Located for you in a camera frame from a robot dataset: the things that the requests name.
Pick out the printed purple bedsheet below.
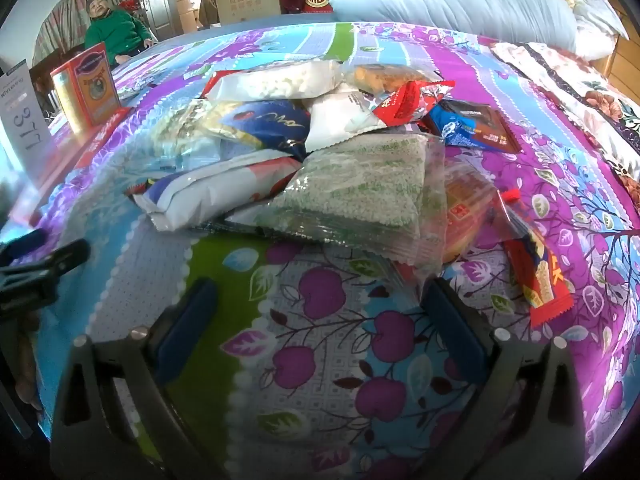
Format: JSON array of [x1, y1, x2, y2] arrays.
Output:
[[0, 20, 640, 480]]

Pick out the wooden headboard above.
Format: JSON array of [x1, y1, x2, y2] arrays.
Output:
[[595, 0, 640, 96]]

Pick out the plain white snack packet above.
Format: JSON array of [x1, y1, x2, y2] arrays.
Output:
[[305, 89, 388, 153]]

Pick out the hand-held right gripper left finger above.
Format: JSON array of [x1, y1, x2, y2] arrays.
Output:
[[50, 277, 221, 480]]

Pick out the white blue red snack bag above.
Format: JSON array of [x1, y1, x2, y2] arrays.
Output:
[[125, 152, 306, 233]]

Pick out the clear bag of orange crackers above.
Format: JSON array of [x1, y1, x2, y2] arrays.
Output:
[[345, 62, 443, 96]]

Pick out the green sprinkled clear snack packet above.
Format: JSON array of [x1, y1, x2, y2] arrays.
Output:
[[220, 132, 448, 266]]

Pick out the clear bag of pale snacks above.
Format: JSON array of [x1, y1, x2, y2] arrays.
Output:
[[150, 99, 251, 171]]

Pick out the flat red box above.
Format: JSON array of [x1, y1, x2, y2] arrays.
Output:
[[30, 107, 133, 196]]

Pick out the clear packet with orange cake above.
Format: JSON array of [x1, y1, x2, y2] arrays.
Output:
[[440, 160, 521, 266]]

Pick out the red yellow snack packet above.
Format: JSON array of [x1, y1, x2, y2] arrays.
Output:
[[492, 187, 575, 330]]

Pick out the floral blanket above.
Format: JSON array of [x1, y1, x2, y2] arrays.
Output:
[[490, 40, 640, 196]]

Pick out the white paper sign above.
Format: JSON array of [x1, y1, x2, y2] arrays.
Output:
[[0, 59, 51, 173]]

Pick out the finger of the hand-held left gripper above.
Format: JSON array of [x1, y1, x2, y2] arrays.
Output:
[[0, 239, 92, 307], [0, 229, 47, 263]]

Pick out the blue snack packet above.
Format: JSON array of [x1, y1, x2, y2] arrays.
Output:
[[425, 102, 481, 148]]

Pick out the person's left hand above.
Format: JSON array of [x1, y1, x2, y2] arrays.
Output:
[[15, 310, 45, 413]]

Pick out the orange red carton box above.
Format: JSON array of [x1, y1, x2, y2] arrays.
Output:
[[50, 42, 122, 133]]

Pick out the brown snack packet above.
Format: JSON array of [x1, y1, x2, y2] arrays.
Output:
[[450, 100, 523, 156]]

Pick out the pillow with yellow print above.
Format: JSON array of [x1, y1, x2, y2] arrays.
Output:
[[530, 0, 631, 61]]

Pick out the red white snack packet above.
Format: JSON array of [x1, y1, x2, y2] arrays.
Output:
[[372, 80, 457, 126]]

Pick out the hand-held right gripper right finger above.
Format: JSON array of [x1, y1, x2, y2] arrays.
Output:
[[422, 277, 586, 480]]

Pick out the light blue quilt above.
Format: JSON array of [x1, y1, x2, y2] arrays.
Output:
[[330, 0, 581, 56]]

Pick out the small cardboard boxes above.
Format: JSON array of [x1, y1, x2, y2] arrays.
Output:
[[172, 0, 216, 33]]

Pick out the navy blue chocolate bag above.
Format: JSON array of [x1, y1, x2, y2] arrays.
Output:
[[220, 100, 313, 161]]

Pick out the white puffed snack bag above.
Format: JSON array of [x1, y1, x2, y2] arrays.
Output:
[[202, 59, 346, 102]]

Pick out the striped cloth armchair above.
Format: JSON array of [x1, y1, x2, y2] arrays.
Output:
[[32, 0, 151, 68]]

